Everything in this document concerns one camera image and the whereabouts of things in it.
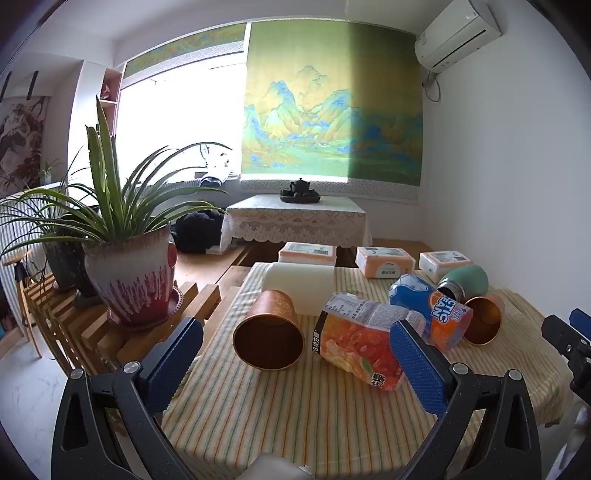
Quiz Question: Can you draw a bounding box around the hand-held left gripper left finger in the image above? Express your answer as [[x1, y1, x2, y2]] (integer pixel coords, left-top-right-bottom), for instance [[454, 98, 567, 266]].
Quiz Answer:
[[51, 316, 204, 480]]

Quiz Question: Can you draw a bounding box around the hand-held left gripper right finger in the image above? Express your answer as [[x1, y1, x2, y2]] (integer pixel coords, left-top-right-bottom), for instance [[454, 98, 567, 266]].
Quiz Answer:
[[390, 318, 542, 480]]

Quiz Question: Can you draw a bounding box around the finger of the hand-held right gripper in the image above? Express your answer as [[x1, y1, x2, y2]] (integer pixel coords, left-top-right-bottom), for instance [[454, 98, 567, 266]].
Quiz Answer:
[[541, 314, 591, 370], [569, 308, 591, 337]]

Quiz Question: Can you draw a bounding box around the brown paper cup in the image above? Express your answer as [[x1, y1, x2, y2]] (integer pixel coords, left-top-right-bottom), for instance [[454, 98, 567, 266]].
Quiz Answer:
[[232, 289, 304, 373], [461, 294, 506, 347]]

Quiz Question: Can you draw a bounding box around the blue orange soda can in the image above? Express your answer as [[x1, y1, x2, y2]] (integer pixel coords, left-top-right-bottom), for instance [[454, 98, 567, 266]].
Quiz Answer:
[[389, 272, 474, 353]]

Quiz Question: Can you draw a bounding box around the orange juice bottle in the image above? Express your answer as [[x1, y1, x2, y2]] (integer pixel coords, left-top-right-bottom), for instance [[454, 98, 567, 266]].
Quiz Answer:
[[312, 292, 428, 392]]

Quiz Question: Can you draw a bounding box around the wooden plant stand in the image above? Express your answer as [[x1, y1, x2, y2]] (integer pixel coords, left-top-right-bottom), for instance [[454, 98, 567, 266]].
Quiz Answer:
[[2, 247, 222, 377]]

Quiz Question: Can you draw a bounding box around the green thermos bottle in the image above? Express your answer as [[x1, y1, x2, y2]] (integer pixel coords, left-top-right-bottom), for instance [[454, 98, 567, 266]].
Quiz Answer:
[[437, 264, 489, 304]]

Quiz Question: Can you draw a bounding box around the large potted green plant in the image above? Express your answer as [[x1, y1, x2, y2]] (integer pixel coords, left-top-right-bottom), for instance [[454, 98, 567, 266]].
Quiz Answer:
[[0, 95, 237, 328]]

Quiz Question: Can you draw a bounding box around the orange tissue pack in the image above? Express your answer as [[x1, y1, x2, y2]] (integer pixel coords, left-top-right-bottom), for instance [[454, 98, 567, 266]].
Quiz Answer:
[[278, 241, 338, 268], [418, 250, 476, 284], [355, 246, 415, 280]]

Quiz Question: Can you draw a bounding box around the striped tablecloth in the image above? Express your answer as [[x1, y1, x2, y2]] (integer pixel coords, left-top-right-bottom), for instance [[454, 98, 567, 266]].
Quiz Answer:
[[161, 263, 576, 480]]

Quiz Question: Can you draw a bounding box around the black bag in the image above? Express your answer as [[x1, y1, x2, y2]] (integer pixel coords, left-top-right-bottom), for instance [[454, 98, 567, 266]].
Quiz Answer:
[[171, 209, 227, 254]]

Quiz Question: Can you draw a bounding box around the white paper roll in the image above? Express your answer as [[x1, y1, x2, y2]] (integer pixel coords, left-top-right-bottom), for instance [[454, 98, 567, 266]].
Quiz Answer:
[[261, 261, 336, 317]]

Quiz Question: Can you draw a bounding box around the small dark potted plant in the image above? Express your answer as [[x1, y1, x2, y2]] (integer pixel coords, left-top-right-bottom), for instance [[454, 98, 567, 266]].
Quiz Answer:
[[0, 154, 100, 298]]

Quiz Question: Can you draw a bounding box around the low table with lace cloth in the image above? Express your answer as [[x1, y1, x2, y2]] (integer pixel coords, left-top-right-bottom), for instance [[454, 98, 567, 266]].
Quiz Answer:
[[220, 193, 373, 254]]

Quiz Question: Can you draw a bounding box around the folded cloth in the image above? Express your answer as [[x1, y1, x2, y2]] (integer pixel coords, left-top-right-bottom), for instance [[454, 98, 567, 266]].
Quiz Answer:
[[198, 172, 241, 188]]

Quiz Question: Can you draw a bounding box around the black tea set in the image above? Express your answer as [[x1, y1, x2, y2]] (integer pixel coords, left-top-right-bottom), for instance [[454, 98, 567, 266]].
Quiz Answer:
[[280, 177, 321, 206]]

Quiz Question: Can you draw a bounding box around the white air conditioner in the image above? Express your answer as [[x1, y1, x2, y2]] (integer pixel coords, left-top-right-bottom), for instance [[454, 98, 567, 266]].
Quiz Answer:
[[414, 0, 503, 73]]

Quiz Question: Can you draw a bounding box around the ink painting wall scroll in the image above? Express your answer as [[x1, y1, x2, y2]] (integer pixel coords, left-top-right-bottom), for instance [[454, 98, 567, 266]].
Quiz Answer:
[[0, 93, 50, 197]]

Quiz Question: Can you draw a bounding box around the green landscape wall hanging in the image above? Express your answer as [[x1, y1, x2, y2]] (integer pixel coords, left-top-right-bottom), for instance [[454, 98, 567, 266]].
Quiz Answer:
[[124, 20, 425, 202]]

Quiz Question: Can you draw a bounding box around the air conditioner cable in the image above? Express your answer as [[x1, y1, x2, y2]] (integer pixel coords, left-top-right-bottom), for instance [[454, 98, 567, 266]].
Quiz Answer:
[[420, 68, 443, 103]]

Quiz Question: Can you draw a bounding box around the white wall shelf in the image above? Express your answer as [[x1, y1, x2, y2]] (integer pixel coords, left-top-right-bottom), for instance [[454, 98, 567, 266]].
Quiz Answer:
[[98, 67, 124, 153]]

